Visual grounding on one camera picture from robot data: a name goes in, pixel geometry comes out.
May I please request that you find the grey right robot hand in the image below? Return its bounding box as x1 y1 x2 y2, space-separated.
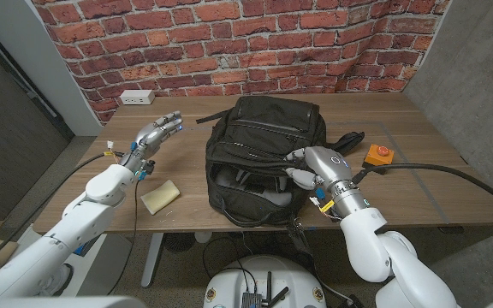
283 145 354 192

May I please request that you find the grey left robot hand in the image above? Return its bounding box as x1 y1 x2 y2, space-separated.
130 110 184 160

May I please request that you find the black backpack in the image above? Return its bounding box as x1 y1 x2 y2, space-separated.
205 95 365 228

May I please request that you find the white black game controller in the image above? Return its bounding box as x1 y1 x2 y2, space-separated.
228 167 291 193

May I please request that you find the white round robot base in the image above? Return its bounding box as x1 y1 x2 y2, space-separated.
202 254 328 308

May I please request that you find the orange emergency-stop button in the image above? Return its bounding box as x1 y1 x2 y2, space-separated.
362 144 394 170

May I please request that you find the yellow sponge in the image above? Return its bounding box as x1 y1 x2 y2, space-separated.
140 179 181 216

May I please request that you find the white power strip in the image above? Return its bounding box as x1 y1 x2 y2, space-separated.
119 89 156 106

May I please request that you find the grey table tape marking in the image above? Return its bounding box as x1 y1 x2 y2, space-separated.
98 121 452 232

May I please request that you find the black round floor fixture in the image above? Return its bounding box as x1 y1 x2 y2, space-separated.
163 233 196 254

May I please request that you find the brick print backdrop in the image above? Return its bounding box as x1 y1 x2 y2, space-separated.
30 0 452 123

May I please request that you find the metal table leg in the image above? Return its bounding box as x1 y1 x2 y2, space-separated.
140 232 165 288

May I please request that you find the blue black floor item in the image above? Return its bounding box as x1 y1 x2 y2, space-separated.
74 238 102 258

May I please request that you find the small grey computer box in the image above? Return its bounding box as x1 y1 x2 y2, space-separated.
241 292 264 308

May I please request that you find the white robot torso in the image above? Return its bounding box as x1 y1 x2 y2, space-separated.
0 293 493 308

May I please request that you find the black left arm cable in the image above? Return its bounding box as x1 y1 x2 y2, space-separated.
0 151 141 297

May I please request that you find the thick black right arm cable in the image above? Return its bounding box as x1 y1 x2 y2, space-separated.
351 163 493 217

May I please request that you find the thin black floor cable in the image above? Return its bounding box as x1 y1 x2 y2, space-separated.
202 236 258 296

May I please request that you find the white wall panel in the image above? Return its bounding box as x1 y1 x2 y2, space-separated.
0 0 102 137

